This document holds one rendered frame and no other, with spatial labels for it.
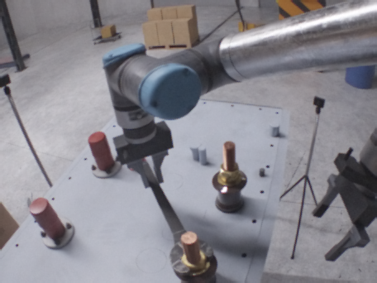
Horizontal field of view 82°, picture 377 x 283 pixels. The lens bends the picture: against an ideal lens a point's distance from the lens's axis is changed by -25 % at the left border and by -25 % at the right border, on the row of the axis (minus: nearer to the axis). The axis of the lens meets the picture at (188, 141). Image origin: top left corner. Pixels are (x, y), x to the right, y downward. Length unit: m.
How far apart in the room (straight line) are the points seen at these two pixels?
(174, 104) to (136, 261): 0.44
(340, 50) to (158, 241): 0.62
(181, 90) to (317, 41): 0.22
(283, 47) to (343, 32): 0.10
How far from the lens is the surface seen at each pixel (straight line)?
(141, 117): 0.57
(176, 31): 6.61
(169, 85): 0.41
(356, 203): 0.52
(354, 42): 0.33
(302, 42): 0.36
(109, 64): 0.52
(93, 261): 0.77
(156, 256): 0.72
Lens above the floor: 1.97
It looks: 36 degrees down
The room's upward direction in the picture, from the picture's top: 8 degrees counter-clockwise
